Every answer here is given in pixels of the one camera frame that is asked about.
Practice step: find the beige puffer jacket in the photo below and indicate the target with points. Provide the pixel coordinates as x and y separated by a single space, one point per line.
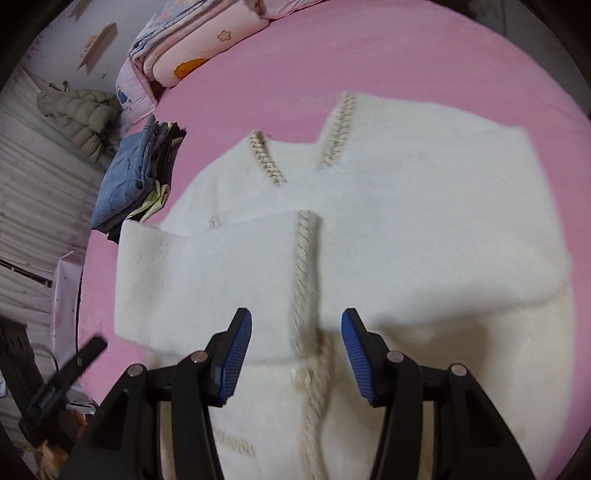
78 115

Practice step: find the pink folded quilt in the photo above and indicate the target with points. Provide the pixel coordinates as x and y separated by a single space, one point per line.
207 50

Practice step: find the white fuzzy cardigan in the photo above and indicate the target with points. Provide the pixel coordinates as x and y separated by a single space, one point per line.
415 230

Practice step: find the white storage box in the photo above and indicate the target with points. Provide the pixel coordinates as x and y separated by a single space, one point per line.
67 295

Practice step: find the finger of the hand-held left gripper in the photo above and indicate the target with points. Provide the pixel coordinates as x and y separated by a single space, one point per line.
90 353

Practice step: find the small pink printed pillow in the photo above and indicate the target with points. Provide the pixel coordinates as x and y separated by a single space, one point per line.
134 92

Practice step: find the folded yellow-green garment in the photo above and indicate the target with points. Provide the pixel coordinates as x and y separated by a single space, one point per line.
154 198

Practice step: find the pink bed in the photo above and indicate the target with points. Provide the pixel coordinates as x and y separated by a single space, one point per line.
415 69

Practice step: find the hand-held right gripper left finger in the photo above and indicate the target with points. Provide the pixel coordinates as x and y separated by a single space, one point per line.
233 355

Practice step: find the person's left hand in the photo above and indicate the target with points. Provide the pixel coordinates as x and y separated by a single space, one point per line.
53 459

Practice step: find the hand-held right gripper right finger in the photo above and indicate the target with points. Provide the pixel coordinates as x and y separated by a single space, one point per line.
358 355

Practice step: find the white floral curtain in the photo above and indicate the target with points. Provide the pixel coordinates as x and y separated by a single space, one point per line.
41 207

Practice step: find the wooden wall shelf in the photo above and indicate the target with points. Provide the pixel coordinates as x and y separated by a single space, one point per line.
94 46

